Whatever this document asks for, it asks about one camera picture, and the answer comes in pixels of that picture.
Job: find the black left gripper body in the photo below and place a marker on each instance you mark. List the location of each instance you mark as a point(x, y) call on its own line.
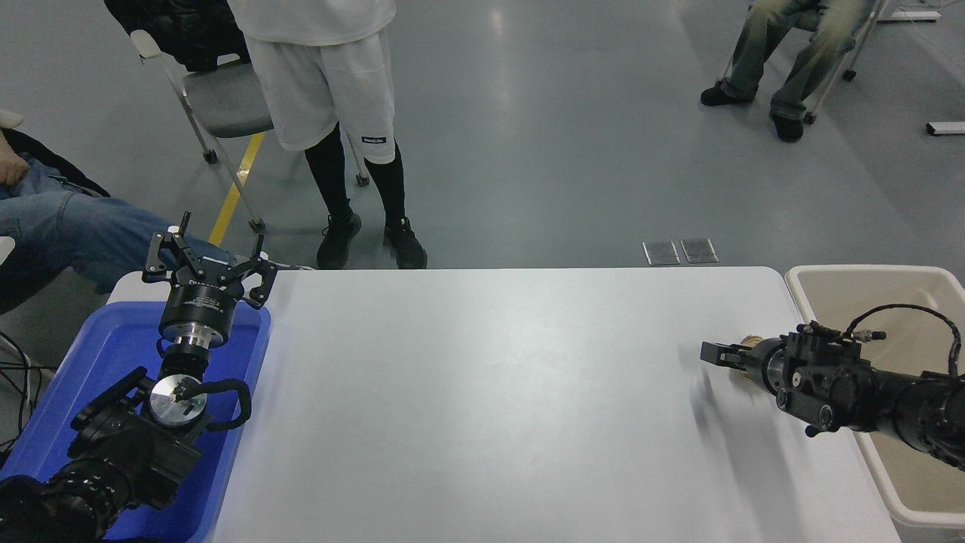
point(200, 302)

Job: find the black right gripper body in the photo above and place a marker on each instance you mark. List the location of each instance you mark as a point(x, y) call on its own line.
point(760, 362)

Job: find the tan paper ball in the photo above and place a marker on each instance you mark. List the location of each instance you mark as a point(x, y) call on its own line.
point(749, 341)

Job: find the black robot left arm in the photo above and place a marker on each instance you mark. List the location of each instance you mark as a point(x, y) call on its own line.
point(121, 452)

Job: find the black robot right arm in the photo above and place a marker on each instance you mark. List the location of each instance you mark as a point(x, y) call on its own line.
point(867, 385)

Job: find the person's hand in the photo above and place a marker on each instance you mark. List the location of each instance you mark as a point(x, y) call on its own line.
point(10, 167)

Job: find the metal floor plate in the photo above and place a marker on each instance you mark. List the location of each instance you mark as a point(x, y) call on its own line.
point(660, 253)
point(699, 250)

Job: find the blue plastic tray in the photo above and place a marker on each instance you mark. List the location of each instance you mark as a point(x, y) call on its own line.
point(98, 347)

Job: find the seated person in jeans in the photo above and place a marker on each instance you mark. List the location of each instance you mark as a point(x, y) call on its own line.
point(68, 226)

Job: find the grey folding chair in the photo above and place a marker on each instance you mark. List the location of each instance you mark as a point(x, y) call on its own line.
point(222, 102)

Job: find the standing person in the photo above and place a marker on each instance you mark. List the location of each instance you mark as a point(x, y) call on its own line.
point(324, 90)

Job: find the large pale plastic bin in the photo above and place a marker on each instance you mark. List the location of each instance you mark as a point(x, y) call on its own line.
point(927, 483)

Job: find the black jacket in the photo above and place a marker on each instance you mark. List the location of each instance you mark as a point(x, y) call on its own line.
point(170, 30)

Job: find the white floor bar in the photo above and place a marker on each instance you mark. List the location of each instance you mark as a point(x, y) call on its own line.
point(946, 128)
point(908, 15)

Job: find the seated person on chair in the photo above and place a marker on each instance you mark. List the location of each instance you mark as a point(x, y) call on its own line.
point(807, 53)

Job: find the wheeled metal chair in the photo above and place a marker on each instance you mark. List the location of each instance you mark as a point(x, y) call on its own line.
point(844, 56)

